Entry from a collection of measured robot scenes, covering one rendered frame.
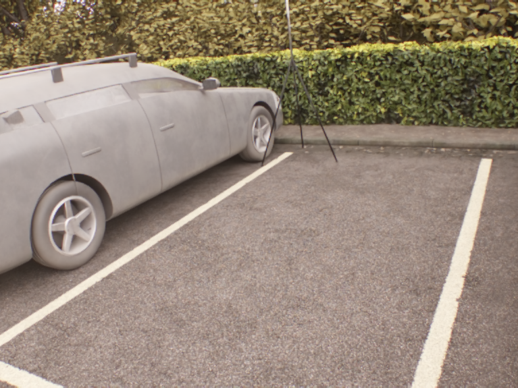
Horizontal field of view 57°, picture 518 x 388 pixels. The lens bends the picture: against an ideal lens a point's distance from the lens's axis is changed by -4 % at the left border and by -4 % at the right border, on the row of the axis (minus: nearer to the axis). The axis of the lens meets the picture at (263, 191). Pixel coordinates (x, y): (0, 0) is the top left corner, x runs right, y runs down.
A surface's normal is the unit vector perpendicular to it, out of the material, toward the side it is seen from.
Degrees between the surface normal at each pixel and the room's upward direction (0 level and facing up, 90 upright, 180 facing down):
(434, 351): 0
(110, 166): 84
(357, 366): 0
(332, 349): 0
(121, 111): 58
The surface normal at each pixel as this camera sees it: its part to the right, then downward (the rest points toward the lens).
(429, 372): -0.11, -0.94
